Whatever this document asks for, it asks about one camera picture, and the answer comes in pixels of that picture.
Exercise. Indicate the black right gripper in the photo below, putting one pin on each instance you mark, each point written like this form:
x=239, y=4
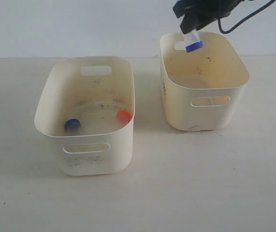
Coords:
x=197, y=14

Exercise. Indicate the blue-capped tube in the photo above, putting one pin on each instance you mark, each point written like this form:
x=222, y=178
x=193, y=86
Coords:
x=192, y=41

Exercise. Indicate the orange-capped tube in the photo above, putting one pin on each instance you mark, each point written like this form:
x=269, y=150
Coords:
x=123, y=117

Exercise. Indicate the cream plastic bin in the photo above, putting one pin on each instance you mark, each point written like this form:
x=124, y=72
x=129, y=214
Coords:
x=93, y=90
x=201, y=89

